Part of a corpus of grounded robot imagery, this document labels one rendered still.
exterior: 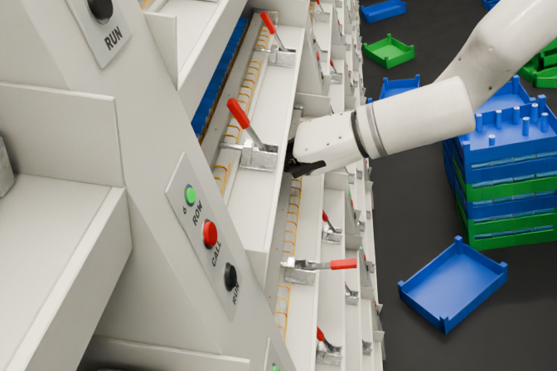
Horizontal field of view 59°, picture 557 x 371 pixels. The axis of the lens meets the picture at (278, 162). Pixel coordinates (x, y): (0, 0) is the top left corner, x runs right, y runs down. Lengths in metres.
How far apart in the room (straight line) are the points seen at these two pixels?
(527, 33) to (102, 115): 0.61
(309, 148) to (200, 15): 0.35
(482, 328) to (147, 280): 1.50
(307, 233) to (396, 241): 1.24
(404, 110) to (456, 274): 1.20
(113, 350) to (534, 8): 0.63
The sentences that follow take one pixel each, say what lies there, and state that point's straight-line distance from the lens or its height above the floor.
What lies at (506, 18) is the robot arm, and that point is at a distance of 0.74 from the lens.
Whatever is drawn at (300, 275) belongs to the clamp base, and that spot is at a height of 0.92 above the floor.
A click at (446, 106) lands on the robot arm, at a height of 1.05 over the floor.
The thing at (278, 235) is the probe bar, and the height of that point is 0.95.
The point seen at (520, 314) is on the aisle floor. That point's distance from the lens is 1.77.
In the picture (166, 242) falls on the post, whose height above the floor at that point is 1.26.
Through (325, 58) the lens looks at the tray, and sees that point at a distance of 1.26.
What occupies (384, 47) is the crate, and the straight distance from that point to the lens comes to 3.47.
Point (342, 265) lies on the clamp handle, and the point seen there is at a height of 0.93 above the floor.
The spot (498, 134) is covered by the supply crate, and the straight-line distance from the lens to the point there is 1.78.
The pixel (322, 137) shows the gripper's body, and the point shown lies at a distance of 0.75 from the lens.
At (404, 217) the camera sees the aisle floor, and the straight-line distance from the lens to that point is 2.07.
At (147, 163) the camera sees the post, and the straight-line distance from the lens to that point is 0.27.
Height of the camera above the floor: 1.43
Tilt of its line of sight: 34 degrees down
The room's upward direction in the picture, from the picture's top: 18 degrees counter-clockwise
